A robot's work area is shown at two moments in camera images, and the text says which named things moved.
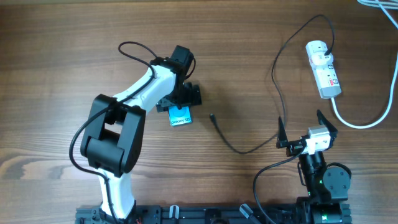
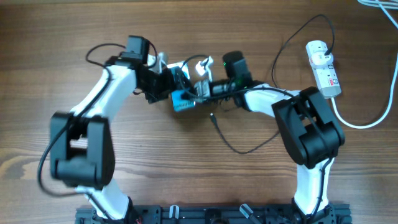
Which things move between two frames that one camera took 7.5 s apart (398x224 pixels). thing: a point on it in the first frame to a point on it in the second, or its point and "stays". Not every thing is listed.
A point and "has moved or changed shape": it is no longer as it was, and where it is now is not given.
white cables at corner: [384, 4] stays
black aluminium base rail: [222, 214] stays
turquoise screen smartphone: [180, 116] has moved or changed shape
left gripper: [193, 97] to [168, 86]
